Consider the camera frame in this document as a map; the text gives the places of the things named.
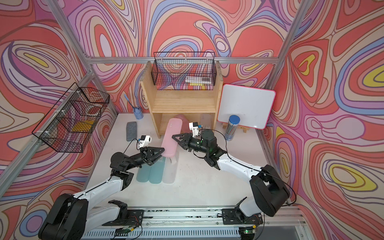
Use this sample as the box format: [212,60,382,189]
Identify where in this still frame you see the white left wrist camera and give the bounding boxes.
[138,135,152,149]

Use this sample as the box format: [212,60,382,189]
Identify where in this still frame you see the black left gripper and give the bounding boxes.
[123,149,164,174]

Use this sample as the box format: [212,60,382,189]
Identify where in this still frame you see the grey felt eraser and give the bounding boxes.
[126,122,137,142]

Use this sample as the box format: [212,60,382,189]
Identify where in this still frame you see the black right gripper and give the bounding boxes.
[172,132,209,154]

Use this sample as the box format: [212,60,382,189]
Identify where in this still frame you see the white board pink frame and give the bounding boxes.
[217,84,276,130]

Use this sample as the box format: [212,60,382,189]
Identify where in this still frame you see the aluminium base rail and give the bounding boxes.
[53,205,313,240]

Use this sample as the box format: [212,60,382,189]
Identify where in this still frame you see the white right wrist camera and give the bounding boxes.
[189,122,202,138]

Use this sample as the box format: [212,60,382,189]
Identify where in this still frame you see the colored pencil tube blue lid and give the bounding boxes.
[225,115,241,141]

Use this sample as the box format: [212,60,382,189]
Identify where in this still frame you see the wooden board easel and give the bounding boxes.
[223,123,250,133]

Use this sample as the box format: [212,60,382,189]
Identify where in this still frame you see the black wire basket on frame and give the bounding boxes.
[32,83,110,153]

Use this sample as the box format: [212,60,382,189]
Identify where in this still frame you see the blue pen cup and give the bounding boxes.
[124,94,144,120]

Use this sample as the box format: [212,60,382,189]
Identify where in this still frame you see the silver box in basket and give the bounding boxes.
[185,76,212,85]

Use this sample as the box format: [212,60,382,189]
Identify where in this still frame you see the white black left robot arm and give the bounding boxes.
[38,147,165,240]

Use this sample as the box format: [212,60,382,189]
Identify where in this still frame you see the teal pencil case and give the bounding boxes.
[136,165,151,183]
[149,157,166,184]

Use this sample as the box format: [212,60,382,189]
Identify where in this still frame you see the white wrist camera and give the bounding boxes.
[189,122,202,138]
[138,135,152,149]

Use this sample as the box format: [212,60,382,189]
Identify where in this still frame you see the black wire basket on shelf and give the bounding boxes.
[151,51,217,91]

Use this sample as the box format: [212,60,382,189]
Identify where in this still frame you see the wooden two-tier shelf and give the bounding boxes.
[140,61,224,138]

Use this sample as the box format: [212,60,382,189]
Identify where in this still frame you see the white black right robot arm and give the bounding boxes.
[172,130,290,224]

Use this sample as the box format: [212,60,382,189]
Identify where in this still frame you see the pink pencil case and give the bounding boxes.
[162,118,183,158]
[174,114,191,134]

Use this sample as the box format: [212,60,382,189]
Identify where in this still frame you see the yellow item in side basket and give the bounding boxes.
[71,120,94,133]

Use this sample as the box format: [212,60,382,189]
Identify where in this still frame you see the clear pencil case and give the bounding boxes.
[162,152,179,185]
[199,113,212,129]

